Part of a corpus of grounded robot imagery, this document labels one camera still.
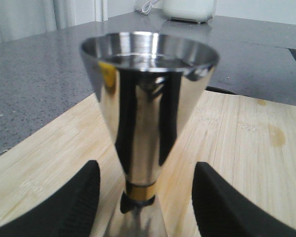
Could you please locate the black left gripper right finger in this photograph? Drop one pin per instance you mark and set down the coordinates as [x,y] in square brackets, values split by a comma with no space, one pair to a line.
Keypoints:
[221,211]

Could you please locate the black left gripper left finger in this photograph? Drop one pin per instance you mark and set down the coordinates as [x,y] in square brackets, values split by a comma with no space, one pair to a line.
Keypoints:
[69,212]

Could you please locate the steel double jigger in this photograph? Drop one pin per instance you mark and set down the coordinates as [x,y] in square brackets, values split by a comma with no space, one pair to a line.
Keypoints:
[147,86]

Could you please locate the wooden cutting board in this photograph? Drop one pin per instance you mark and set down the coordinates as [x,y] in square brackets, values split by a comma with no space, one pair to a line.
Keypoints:
[250,142]

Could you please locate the white appliance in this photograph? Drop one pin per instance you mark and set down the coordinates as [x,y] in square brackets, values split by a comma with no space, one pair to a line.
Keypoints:
[196,11]

